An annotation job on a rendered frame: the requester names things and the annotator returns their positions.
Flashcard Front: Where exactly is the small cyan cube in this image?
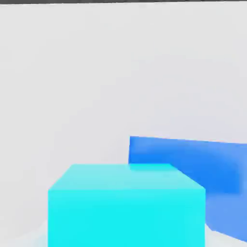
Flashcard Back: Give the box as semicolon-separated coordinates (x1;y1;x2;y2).
47;163;206;247

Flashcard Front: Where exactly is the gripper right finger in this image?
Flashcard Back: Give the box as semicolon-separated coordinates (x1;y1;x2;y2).
205;223;247;247

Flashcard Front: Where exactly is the large blue box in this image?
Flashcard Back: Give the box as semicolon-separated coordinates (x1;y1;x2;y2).
128;136;247;243

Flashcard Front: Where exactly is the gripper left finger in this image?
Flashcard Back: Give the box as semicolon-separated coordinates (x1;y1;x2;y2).
17;219;49;247

